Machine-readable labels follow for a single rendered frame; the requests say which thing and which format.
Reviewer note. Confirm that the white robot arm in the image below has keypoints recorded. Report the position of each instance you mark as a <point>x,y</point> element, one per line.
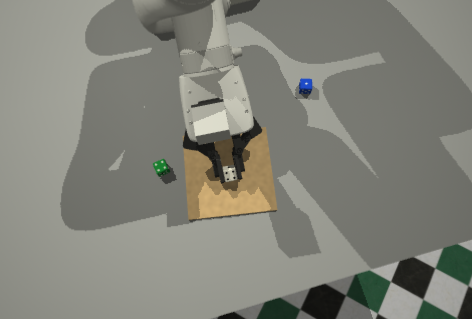
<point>203,45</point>

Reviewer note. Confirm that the tan square mat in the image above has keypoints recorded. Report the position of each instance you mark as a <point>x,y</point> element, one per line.
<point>207,197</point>

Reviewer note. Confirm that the blue die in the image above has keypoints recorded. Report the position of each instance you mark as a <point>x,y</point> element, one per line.
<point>305,86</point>

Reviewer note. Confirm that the green die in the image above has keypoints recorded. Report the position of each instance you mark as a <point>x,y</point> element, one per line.
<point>161,167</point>

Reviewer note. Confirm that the white die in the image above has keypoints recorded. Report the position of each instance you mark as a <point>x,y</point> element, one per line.
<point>229,173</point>

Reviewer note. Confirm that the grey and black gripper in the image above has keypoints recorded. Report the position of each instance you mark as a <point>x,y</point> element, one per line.
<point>207,85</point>

